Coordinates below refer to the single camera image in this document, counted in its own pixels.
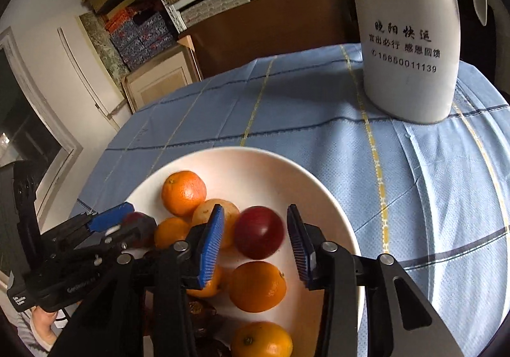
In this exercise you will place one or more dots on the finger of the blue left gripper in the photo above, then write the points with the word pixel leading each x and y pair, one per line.
pixel 100 222

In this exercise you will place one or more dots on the dark-padded right gripper right finger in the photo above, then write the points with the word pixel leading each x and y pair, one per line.
pixel 401 320

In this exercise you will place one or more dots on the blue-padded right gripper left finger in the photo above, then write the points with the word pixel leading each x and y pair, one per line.
pixel 110 320

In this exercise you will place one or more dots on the small red tomato back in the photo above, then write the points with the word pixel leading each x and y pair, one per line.
pixel 134 217

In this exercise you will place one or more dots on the dark passion fruit front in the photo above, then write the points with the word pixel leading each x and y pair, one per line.
pixel 203 317

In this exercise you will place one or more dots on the orange mandarin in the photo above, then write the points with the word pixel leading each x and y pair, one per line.
pixel 212 287
pixel 182 192
pixel 257 286
pixel 170 231

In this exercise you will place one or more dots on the orange mandarin front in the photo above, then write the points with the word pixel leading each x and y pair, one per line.
pixel 182 192

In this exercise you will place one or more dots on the pale speckled round fruit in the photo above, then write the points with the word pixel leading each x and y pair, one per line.
pixel 231 213

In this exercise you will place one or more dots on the yellow-orange fruit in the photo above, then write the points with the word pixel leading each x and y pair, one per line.
pixel 261 339

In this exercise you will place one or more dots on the red plum back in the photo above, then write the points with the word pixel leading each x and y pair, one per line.
pixel 258 233

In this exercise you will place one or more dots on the person's left hand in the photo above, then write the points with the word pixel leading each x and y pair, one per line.
pixel 41 323

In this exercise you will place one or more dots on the blue checked tablecloth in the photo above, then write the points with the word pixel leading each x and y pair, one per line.
pixel 435 196

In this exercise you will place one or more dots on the white oval plate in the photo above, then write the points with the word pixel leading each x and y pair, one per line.
pixel 251 177

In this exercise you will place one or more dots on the framed beige panel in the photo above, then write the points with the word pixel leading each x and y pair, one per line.
pixel 172 69

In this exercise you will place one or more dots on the stack of blue patterned boxes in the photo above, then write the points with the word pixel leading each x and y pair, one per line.
pixel 139 43

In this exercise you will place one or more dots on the brown wooden board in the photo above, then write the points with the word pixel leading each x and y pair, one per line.
pixel 264 28

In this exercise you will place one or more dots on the white thermos jug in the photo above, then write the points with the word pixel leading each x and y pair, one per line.
pixel 411 56

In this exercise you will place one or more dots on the dark window with frame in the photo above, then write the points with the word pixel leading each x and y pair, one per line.
pixel 31 130

